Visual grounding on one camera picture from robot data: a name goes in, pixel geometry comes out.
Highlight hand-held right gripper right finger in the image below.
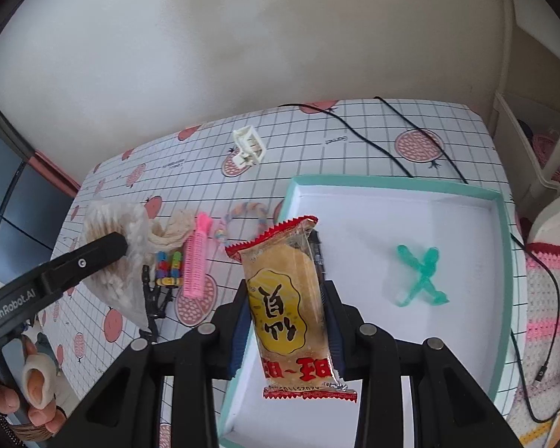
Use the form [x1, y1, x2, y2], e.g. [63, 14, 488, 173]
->
[320, 280, 511, 448]

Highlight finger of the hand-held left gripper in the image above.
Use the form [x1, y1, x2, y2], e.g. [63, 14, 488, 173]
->
[40, 232, 129, 297]

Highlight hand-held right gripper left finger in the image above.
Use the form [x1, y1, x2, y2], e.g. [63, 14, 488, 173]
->
[68, 280, 253, 448]

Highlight yellow snack packet red edges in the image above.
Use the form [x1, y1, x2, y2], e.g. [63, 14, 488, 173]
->
[226, 216, 359, 404]

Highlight black hair claw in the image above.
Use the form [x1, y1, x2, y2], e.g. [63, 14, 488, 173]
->
[139, 265, 173, 343]

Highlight pink hair roller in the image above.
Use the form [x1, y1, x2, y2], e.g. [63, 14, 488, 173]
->
[183, 212, 213, 298]

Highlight colourful striped hair clip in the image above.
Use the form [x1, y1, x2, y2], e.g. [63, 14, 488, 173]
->
[155, 251, 184, 285]

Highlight cream knitted headband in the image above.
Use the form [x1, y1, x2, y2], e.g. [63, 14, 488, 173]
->
[149, 210, 197, 249]

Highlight teal cardboard box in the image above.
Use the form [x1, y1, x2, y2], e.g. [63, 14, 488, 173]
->
[217, 175, 514, 448]

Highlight person's left hand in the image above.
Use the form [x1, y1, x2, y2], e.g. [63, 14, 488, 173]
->
[0, 333, 68, 439]

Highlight teal hair clip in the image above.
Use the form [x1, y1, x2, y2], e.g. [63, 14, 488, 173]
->
[394, 244, 450, 309]

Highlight pastel rainbow scrunchie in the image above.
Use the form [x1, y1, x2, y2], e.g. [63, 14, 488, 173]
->
[217, 202, 271, 248]

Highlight pomegranate print tablecloth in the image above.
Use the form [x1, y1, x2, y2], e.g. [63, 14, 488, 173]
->
[42, 98, 528, 448]

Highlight white plastic clip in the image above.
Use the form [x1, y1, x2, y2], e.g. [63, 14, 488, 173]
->
[232, 126, 268, 168]

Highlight pink striped crochet blanket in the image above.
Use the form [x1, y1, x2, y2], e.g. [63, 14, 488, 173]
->
[508, 238, 560, 448]

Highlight white plastic chair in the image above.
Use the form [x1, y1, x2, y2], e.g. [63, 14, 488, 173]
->
[526, 190, 560, 244]

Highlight white shelf unit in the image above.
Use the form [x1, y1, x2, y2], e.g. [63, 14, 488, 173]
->
[492, 0, 560, 206]

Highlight black cable with plug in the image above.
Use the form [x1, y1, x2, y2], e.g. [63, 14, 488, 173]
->
[510, 233, 560, 424]

